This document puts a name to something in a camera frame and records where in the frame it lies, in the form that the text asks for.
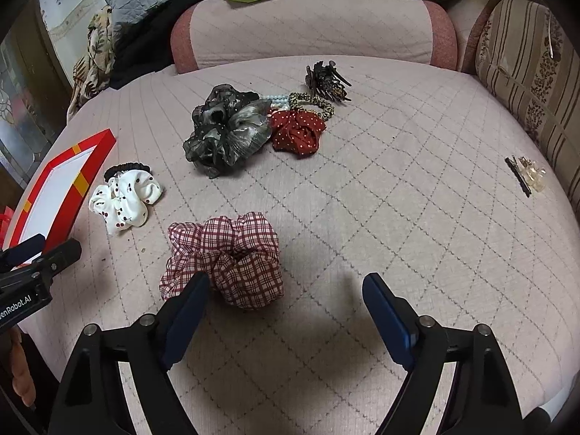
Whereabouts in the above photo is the white cherry print scrunchie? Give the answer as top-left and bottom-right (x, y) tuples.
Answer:
(88, 168), (163, 236)

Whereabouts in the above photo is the black ribbed hair tie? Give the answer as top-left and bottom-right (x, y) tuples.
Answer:
(103, 160), (153, 183)

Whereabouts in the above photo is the red plaid scrunchie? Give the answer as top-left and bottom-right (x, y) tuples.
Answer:
(159, 212), (284, 310)

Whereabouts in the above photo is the grey organza scrunchie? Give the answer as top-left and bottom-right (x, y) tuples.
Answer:
(183, 83), (272, 178)

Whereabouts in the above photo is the pearl bead bracelet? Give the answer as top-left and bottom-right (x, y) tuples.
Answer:
(259, 93), (291, 113)

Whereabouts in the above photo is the red polka dot scrunchie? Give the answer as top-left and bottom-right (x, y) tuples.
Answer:
(269, 110), (326, 157)

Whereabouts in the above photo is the leopard print hair tie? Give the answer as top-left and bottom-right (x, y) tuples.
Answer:
(288, 91), (335, 123)

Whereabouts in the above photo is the dark claw hair clip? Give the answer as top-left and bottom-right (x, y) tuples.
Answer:
(305, 60), (351, 103)

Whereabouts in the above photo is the red gift bag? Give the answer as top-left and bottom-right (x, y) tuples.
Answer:
(0, 206), (14, 245)

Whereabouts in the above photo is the red white tray box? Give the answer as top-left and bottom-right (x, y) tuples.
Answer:
(3, 127), (116, 252)

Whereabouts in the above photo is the wooden glass door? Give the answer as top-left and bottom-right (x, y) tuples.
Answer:
(1, 0), (72, 209)

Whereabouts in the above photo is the brown patterned scarf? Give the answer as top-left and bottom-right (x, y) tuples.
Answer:
(67, 5), (114, 122)

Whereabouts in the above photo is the black hair pin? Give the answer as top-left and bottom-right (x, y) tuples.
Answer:
(504, 157), (532, 198)

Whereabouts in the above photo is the black clothing pile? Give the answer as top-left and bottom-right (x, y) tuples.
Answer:
(109, 0), (203, 90)

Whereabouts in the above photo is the clear small hair clip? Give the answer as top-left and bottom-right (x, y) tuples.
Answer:
(516, 156), (546, 192)

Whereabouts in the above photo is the striped floral cushion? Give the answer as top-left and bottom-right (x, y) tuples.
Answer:
(475, 0), (580, 213)

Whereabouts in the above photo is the pink quilted bolster pillow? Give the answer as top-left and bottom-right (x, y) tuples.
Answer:
(170, 0), (458, 74)

